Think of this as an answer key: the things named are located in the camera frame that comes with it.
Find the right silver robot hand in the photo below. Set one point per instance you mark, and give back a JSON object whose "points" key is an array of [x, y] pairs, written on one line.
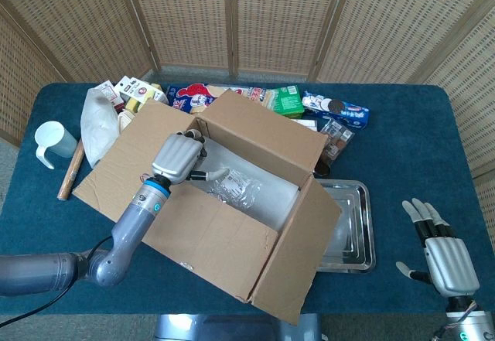
{"points": [[450, 265]]}

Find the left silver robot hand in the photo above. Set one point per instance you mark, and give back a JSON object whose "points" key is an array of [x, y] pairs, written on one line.
{"points": [[176, 159]]}

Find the brown cardboard box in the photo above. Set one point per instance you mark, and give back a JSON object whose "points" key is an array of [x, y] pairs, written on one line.
{"points": [[216, 236]]}

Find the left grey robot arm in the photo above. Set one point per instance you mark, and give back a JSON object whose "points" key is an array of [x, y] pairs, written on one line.
{"points": [[127, 232]]}

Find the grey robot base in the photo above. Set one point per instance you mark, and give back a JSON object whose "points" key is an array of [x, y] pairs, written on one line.
{"points": [[216, 329]]}

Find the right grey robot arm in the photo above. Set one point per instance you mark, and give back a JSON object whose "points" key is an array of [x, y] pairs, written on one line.
{"points": [[468, 325]]}

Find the clear plastic snack package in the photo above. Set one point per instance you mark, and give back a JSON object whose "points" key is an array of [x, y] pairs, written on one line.
{"points": [[336, 142]]}

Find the blue cookie package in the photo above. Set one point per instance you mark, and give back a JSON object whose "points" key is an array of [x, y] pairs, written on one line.
{"points": [[340, 111]]}

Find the blue cartoon snack bag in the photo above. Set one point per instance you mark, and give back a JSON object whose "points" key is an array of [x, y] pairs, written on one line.
{"points": [[193, 97]]}

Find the beige plastic container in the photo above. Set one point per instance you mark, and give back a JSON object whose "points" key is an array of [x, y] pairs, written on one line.
{"points": [[124, 120]]}

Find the clear plastic bag with label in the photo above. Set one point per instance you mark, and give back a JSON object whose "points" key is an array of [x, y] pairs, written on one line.
{"points": [[236, 190]]}

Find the yellow sponges with card label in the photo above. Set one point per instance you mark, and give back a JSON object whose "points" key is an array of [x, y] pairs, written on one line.
{"points": [[141, 91]]}

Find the white plastic bag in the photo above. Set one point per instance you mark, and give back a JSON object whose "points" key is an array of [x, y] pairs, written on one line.
{"points": [[96, 128]]}

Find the small red white carton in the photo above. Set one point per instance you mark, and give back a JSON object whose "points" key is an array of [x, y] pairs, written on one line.
{"points": [[108, 93]]}

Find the stainless steel tray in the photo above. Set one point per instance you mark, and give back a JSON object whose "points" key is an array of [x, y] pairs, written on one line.
{"points": [[354, 232]]}

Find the wooden rolling pin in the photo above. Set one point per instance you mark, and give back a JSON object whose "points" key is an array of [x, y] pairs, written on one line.
{"points": [[71, 174]]}

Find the white foam sheet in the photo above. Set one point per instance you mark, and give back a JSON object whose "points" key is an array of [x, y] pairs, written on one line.
{"points": [[278, 202]]}

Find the blue tablecloth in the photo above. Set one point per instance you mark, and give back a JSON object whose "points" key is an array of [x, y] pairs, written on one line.
{"points": [[406, 155]]}

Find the white plastic pitcher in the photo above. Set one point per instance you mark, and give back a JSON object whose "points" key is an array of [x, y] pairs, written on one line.
{"points": [[52, 138]]}

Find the green sponge pack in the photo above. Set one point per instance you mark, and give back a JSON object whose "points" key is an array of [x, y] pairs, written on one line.
{"points": [[288, 101]]}

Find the pastel tissue packs bundle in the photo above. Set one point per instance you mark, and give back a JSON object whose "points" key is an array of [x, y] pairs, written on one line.
{"points": [[309, 123]]}

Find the woven bamboo folding screen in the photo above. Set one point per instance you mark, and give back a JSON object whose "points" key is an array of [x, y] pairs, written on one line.
{"points": [[270, 20]]}

